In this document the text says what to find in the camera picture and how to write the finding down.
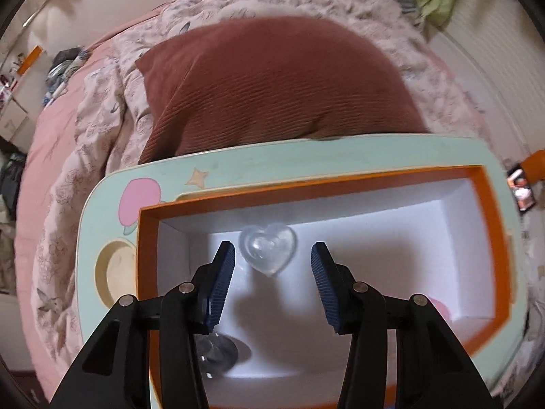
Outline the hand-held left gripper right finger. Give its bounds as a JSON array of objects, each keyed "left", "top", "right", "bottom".
[{"left": 310, "top": 241, "right": 503, "bottom": 409}]

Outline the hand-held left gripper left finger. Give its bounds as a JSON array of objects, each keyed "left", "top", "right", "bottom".
[{"left": 49, "top": 241, "right": 237, "bottom": 409}]

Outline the clear heart-shaped case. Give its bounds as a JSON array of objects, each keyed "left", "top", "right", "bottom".
[{"left": 238, "top": 223, "right": 298, "bottom": 277}]

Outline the orange cardboard box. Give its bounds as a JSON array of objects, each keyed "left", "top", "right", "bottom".
[{"left": 136, "top": 165, "right": 512, "bottom": 409}]

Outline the pink heart-shaped case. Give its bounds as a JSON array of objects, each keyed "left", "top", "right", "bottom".
[{"left": 428, "top": 297, "right": 452, "bottom": 320}]

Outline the mint cartoon lap desk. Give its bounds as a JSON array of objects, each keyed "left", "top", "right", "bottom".
[{"left": 76, "top": 133, "right": 529, "bottom": 397}]

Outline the pink floral duvet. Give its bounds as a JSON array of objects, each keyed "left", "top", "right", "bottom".
[{"left": 32, "top": 0, "right": 495, "bottom": 363}]

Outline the smartphone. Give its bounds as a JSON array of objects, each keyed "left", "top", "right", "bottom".
[{"left": 508, "top": 163, "right": 536, "bottom": 211}]

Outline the pink bed sheet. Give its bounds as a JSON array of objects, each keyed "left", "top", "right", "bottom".
[{"left": 19, "top": 49, "right": 128, "bottom": 239}]

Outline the dark grey bag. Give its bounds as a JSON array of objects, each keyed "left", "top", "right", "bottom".
[{"left": 0, "top": 151, "right": 26, "bottom": 205}]

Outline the white cabinet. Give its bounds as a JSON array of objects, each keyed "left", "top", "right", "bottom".
[{"left": 0, "top": 98, "right": 30, "bottom": 146}]

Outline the patterned clothes pile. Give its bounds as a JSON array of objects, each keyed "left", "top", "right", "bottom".
[{"left": 43, "top": 47, "right": 92, "bottom": 107}]

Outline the small orange shelf box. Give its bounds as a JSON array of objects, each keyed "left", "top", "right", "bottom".
[{"left": 17, "top": 46, "right": 45, "bottom": 75}]

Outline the maroon corduroy pillow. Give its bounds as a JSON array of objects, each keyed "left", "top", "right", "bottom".
[{"left": 135, "top": 16, "right": 429, "bottom": 165}]

